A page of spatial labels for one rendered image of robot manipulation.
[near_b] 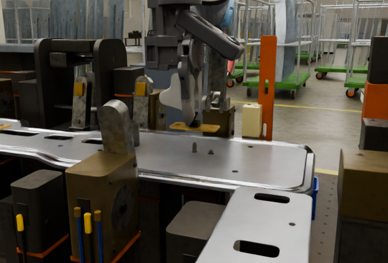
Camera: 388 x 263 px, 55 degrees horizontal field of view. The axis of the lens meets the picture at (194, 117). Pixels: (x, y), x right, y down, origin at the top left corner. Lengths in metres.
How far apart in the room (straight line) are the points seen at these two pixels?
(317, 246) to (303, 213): 0.53
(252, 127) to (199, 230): 0.33
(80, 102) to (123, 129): 0.42
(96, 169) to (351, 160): 0.31
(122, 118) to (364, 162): 0.30
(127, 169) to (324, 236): 0.67
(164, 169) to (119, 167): 0.12
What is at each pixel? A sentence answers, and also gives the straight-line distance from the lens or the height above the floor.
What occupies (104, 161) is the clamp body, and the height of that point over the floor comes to 1.05.
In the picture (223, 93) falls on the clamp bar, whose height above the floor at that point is 1.08.
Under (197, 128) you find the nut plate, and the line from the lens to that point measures 0.64.
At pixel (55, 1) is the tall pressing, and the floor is 1.59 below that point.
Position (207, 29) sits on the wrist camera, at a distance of 0.60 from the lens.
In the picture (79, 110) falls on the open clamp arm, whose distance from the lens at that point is 0.91.
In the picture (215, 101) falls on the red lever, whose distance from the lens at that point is 0.77.
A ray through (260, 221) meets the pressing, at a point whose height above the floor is 1.00.
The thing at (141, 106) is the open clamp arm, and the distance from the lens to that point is 0.85.
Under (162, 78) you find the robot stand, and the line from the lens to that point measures 1.18.
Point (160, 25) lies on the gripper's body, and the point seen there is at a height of 1.22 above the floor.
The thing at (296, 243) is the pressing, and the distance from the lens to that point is 0.41.
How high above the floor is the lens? 1.21
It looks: 13 degrees down
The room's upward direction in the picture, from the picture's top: straight up
